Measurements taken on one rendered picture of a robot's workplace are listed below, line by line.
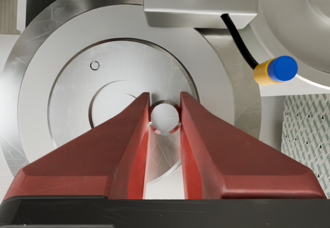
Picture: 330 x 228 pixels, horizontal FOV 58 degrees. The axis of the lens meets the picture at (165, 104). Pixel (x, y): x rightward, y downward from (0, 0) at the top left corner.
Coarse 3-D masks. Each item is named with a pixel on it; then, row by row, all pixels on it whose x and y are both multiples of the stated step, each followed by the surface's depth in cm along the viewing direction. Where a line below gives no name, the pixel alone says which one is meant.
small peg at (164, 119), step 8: (160, 104) 12; (168, 104) 12; (176, 104) 12; (152, 112) 12; (160, 112) 12; (168, 112) 12; (176, 112) 12; (152, 120) 12; (160, 120) 12; (168, 120) 12; (176, 120) 12; (152, 128) 12; (160, 128) 12; (168, 128) 12; (176, 128) 12
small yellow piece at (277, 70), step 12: (228, 24) 13; (240, 36) 12; (240, 48) 12; (252, 60) 12; (276, 60) 10; (288, 60) 10; (264, 72) 10; (276, 72) 10; (288, 72) 10; (264, 84) 11
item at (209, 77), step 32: (64, 32) 16; (96, 32) 16; (128, 32) 15; (160, 32) 15; (192, 32) 15; (32, 64) 16; (64, 64) 16; (192, 64) 15; (32, 96) 16; (224, 96) 15; (32, 128) 16; (32, 160) 16; (160, 192) 16
